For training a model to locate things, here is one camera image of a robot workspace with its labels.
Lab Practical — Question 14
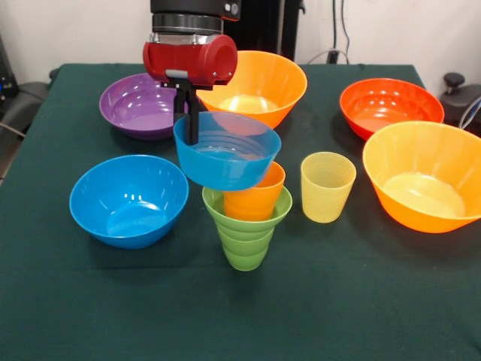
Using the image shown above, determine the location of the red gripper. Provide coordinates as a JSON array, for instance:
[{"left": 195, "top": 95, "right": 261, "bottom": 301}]
[{"left": 142, "top": 34, "right": 239, "bottom": 146}]

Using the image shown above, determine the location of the shallow translucent blue bowl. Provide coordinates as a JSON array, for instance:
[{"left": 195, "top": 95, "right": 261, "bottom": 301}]
[{"left": 172, "top": 111, "right": 283, "bottom": 192}]

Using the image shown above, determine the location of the green plastic bowl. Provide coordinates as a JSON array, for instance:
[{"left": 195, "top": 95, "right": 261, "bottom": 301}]
[{"left": 201, "top": 184, "right": 294, "bottom": 236}]

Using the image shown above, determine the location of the round blue plastic bowl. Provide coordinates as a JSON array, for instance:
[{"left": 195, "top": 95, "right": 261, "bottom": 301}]
[{"left": 68, "top": 154, "right": 190, "bottom": 250}]

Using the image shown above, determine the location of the orange plastic cup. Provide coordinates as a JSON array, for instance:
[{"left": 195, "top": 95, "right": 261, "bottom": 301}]
[{"left": 223, "top": 161, "right": 287, "bottom": 222}]

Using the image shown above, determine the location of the green plastic cup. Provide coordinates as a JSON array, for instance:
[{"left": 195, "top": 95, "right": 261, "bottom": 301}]
[{"left": 219, "top": 221, "right": 277, "bottom": 272}]

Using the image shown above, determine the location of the purple plastic bowl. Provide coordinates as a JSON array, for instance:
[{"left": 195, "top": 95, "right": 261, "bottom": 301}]
[{"left": 98, "top": 73, "right": 189, "bottom": 142}]

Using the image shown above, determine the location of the large orange plastic bowl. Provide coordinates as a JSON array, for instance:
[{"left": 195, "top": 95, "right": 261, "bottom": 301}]
[
  {"left": 362, "top": 120, "right": 481, "bottom": 234},
  {"left": 196, "top": 50, "right": 308, "bottom": 129}
]

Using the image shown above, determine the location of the black office chair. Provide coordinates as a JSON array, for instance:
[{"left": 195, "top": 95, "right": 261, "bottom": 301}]
[{"left": 0, "top": 67, "right": 61, "bottom": 181}]

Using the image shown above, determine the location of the yellow plastic cup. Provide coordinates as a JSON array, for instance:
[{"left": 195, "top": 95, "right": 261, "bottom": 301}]
[{"left": 300, "top": 151, "right": 357, "bottom": 224}]

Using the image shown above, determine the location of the black computer case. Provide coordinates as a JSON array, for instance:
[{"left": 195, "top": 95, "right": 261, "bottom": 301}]
[{"left": 0, "top": 35, "right": 20, "bottom": 117}]

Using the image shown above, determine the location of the red plastic bowl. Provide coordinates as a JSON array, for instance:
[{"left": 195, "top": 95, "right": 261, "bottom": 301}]
[{"left": 339, "top": 77, "right": 446, "bottom": 142}]

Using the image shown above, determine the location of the dark green tablecloth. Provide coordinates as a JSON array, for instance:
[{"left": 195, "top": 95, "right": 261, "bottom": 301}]
[{"left": 0, "top": 62, "right": 481, "bottom": 361}]

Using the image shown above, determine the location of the black chair with knob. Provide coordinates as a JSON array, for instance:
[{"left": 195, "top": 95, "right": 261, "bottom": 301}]
[{"left": 440, "top": 72, "right": 481, "bottom": 137}]

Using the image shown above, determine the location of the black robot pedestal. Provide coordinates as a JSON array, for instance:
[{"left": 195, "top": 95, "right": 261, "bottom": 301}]
[{"left": 223, "top": 0, "right": 306, "bottom": 63}]

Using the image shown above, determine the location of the black wall cable with plug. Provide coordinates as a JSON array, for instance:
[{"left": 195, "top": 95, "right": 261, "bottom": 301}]
[{"left": 327, "top": 0, "right": 340, "bottom": 64}]

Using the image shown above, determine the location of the thin black wall cable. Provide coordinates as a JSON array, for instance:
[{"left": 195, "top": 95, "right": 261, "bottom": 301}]
[{"left": 340, "top": 0, "right": 352, "bottom": 52}]

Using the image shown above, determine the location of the white blue cable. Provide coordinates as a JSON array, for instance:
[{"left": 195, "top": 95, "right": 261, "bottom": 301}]
[{"left": 458, "top": 96, "right": 481, "bottom": 129}]

